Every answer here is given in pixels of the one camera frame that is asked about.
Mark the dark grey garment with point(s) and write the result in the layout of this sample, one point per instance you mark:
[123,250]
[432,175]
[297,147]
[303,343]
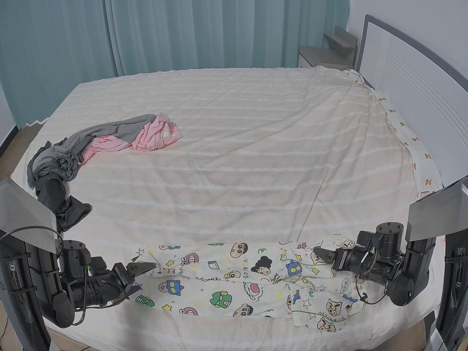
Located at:
[51,196]

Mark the pink garment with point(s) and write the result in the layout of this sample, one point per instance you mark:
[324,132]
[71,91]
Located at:
[153,137]

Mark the white printed pyjama top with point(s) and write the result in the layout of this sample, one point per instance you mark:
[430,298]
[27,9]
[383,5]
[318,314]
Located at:
[226,298]

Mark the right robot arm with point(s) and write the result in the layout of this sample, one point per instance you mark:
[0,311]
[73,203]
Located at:
[435,214]

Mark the white printed pillow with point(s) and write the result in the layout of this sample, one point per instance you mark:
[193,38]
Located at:
[413,144]

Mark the blue-green curtain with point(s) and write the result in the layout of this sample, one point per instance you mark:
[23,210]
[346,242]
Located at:
[51,38]
[226,20]

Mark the grey bedside table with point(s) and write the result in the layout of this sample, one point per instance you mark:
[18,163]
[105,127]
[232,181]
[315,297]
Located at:
[314,57]

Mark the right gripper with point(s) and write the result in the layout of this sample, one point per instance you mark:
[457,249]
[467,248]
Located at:
[351,260]

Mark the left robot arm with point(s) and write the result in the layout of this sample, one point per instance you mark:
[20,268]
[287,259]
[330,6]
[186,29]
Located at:
[25,214]

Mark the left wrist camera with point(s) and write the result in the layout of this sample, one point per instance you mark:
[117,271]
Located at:
[98,264]

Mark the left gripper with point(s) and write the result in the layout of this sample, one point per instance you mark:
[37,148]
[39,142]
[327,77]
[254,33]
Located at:
[109,287]

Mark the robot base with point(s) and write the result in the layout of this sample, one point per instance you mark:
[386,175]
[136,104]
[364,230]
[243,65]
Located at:
[438,338]

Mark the bed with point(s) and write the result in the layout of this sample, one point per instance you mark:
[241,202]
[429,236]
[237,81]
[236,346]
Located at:
[237,159]

